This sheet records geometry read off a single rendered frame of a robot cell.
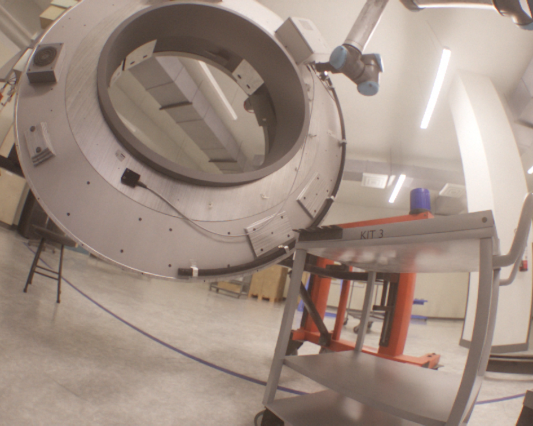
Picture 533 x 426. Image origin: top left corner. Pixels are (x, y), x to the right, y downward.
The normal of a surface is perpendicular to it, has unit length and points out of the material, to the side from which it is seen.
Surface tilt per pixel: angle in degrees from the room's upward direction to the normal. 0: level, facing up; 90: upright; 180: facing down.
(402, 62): 180
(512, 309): 90
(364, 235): 90
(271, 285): 90
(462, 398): 90
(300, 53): 138
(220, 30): 168
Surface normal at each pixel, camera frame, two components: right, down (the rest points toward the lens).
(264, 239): 0.55, -0.13
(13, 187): 0.94, 0.08
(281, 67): -0.70, 0.48
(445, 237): -0.81, -0.33
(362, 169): -0.29, -0.33
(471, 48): -0.21, 0.94
